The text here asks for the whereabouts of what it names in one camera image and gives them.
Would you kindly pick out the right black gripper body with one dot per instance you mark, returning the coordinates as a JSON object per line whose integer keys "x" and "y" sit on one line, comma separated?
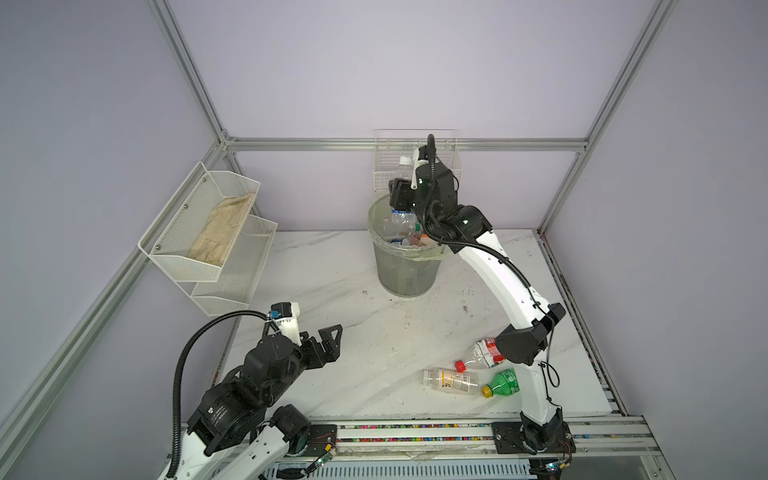
{"x": 415, "y": 206}

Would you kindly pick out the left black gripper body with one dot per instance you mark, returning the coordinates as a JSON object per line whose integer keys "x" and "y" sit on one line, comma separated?
{"x": 310, "y": 356}

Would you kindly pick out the blue label front bottle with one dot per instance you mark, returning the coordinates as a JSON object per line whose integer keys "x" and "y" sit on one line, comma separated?
{"x": 403, "y": 223}

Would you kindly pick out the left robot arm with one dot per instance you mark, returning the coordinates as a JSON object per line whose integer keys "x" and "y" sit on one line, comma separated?
{"x": 238, "y": 430}

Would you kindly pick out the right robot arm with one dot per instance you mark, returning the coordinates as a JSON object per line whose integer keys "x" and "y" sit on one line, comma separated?
{"x": 532, "y": 319}

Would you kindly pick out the green plastic bin liner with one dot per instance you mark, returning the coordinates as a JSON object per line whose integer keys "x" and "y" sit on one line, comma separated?
{"x": 380, "y": 211}

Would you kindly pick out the grey mesh waste bin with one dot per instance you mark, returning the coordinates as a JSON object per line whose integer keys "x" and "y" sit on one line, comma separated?
{"x": 406, "y": 266}

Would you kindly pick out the lower white mesh shelf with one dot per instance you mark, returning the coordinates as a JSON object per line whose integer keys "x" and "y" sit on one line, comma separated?
{"x": 236, "y": 286}

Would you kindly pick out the white mesh shelf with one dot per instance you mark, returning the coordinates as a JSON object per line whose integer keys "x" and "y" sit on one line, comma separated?
{"x": 236, "y": 286}
{"x": 193, "y": 237}

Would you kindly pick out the yellow cap clear bottle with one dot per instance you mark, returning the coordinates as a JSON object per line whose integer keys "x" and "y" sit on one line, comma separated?
{"x": 450, "y": 381}

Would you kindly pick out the beige cloth in shelf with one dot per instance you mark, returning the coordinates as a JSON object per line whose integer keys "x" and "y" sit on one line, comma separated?
{"x": 218, "y": 235}

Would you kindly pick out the red cap crushed bottle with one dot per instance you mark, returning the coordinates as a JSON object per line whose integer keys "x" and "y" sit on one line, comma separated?
{"x": 483, "y": 354}

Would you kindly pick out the upper white mesh shelf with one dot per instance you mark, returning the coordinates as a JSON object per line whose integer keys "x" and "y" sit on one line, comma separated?
{"x": 193, "y": 237}

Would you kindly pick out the green soda bottle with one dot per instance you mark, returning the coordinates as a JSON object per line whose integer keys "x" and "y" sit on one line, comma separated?
{"x": 504, "y": 383}

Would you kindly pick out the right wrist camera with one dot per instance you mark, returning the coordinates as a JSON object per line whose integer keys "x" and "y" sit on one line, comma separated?
{"x": 417, "y": 164}

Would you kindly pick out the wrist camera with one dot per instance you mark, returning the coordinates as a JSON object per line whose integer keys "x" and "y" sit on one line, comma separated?
{"x": 285, "y": 316}
{"x": 417, "y": 164}

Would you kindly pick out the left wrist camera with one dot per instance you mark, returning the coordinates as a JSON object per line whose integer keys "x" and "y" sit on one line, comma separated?
{"x": 285, "y": 316}

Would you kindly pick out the aluminium front rail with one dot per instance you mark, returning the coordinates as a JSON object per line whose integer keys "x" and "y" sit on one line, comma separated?
{"x": 606, "y": 447}

